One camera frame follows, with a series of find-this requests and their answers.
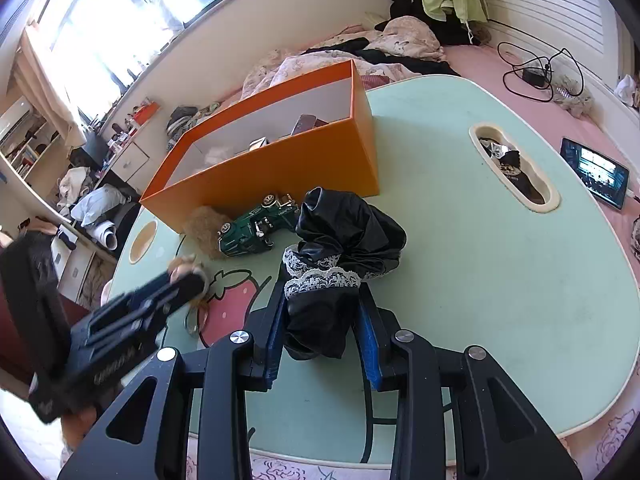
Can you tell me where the person's left hand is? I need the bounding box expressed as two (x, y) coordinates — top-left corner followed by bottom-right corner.
(61, 404), (102, 455)

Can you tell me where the green cartoon desk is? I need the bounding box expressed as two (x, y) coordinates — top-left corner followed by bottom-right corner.
(107, 74), (640, 466)

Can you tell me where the pile of white clothes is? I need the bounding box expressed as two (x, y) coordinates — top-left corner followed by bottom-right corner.
(54, 165), (142, 252)

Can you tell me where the white desk with drawers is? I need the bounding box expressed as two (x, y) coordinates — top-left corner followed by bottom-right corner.
(69, 130), (167, 183)

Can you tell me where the pink floral quilt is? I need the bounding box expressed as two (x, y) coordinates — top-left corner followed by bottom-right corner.
(242, 15), (447, 102)

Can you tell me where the white slatted wardrobe door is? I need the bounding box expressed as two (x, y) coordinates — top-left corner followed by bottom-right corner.
(470, 0), (628, 92)

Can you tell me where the small orange box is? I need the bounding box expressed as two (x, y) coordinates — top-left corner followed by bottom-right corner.
(131, 102), (162, 124)

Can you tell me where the beige curtain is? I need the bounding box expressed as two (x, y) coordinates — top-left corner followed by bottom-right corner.
(19, 25), (90, 147)

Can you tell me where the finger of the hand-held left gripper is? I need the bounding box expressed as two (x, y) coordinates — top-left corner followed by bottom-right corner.
(145, 271), (207, 329)
(100, 267), (177, 317)

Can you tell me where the white crumpled cloth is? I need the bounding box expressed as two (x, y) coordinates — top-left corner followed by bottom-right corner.
(614, 74), (640, 109)

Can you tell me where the tablet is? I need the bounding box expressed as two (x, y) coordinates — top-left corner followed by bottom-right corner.
(559, 137), (631, 210)

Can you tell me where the white bookshelf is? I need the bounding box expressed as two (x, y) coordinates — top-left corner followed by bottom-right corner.
(0, 115), (72, 192)

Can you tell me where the brown fur ball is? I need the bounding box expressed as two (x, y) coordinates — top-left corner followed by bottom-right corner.
(181, 205), (234, 261)

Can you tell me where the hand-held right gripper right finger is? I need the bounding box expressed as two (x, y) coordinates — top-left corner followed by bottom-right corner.
(352, 282), (583, 480)

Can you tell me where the grey fluffy toy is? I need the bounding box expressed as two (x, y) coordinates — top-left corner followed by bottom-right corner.
(551, 76), (594, 117)

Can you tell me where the brown snack packet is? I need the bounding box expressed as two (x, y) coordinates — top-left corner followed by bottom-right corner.
(290, 114), (332, 137)

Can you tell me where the black lace-trimmed cloth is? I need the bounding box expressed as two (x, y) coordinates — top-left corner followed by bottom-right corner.
(280, 186), (408, 361)

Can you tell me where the black charger with cable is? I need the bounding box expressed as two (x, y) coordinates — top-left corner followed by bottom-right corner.
(497, 41), (587, 104)

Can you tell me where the window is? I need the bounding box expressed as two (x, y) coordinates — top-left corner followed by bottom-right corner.
(30, 0), (303, 97)

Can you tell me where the black clothes pile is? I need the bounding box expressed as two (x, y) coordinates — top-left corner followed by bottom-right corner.
(374, 0), (483, 47)

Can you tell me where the green toy car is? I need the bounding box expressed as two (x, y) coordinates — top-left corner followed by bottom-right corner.
(217, 191), (302, 260)

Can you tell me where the white air conditioner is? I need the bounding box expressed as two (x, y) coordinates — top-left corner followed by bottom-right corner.
(0, 97), (37, 142)

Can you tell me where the black printed cloth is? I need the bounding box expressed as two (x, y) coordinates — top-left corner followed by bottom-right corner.
(479, 137), (547, 202)

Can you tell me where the pink bed sheet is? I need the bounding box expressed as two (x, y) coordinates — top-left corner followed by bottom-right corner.
(442, 42), (640, 241)

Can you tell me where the orange cardboard box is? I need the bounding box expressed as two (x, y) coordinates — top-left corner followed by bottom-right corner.
(139, 58), (381, 235)

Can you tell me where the white drawer cabinet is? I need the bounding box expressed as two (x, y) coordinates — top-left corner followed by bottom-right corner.
(49, 232), (119, 307)

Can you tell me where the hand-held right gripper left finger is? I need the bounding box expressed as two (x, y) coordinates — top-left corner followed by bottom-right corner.
(57, 272), (289, 480)

